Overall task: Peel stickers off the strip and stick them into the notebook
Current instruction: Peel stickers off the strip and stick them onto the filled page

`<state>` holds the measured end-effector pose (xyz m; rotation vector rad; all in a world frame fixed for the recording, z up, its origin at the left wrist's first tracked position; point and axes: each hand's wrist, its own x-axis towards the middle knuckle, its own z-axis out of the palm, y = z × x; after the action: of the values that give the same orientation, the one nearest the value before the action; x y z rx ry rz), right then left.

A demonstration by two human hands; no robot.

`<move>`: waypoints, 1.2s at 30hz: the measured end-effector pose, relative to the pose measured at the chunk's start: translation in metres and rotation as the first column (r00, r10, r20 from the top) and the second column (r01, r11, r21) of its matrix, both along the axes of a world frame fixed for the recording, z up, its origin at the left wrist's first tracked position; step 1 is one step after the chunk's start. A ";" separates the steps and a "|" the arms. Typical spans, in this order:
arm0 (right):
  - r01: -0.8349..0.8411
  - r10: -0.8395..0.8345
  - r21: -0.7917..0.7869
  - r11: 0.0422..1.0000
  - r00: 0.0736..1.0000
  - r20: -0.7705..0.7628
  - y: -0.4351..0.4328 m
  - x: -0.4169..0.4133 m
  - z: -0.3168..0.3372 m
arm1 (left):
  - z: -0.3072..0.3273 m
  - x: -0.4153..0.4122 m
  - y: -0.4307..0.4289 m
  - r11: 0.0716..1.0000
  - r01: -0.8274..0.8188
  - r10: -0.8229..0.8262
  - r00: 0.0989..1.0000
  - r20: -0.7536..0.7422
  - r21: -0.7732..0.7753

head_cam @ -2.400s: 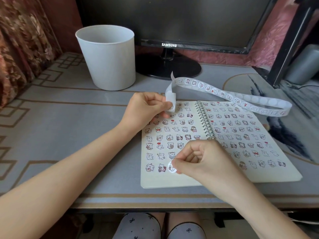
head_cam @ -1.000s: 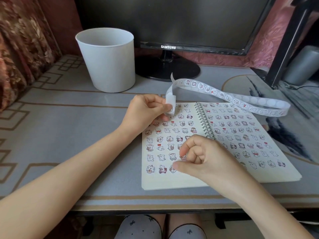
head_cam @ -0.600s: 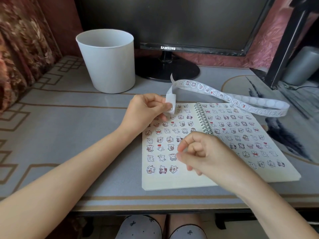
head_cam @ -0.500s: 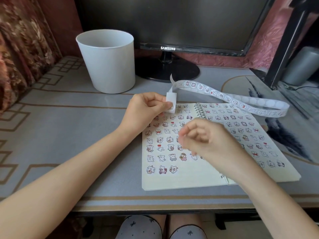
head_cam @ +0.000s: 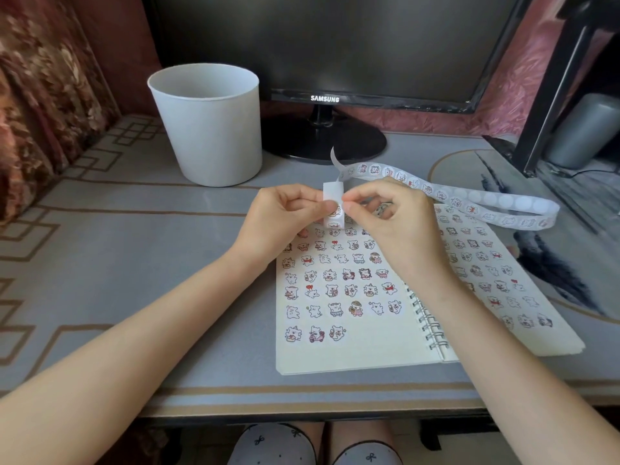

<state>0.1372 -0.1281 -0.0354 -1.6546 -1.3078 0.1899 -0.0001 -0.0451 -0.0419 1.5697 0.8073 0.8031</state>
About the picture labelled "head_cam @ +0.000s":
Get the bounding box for grey cylindrical speaker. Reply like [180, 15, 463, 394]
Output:
[544, 93, 620, 170]

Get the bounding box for cream spiral notebook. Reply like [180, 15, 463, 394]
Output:
[274, 203, 586, 376]

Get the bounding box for person's right forearm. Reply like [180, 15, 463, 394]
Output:
[406, 271, 620, 465]

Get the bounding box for black computer monitor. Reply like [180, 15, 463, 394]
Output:
[140, 0, 533, 165]

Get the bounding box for black shelf frame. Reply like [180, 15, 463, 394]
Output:
[484, 0, 620, 176]

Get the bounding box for black cable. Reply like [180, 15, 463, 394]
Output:
[564, 165, 620, 181]

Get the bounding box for grey bow-print shorts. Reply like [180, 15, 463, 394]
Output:
[226, 422, 404, 465]

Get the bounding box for white sticker strip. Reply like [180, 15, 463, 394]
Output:
[323, 145, 561, 232]

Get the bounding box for person's leg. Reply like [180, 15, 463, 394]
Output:
[329, 420, 396, 446]
[285, 420, 326, 460]

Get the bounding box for person's left forearm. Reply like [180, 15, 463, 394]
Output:
[0, 249, 277, 465]

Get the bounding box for grey patterned desk mat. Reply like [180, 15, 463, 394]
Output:
[0, 113, 620, 422]

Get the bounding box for black desk frame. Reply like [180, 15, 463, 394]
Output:
[135, 404, 620, 451]

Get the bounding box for person's left hand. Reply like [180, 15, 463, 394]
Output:
[232, 183, 340, 267]

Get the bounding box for person's left leg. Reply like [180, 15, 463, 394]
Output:
[285, 420, 326, 460]

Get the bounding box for person's right leg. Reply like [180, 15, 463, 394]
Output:
[329, 420, 396, 446]

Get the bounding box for brown floral curtain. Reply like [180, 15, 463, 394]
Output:
[0, 0, 122, 228]

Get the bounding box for person's right hand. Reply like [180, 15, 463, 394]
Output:
[341, 178, 459, 289]

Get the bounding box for white plastic waste bin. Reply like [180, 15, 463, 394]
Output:
[147, 63, 264, 188]

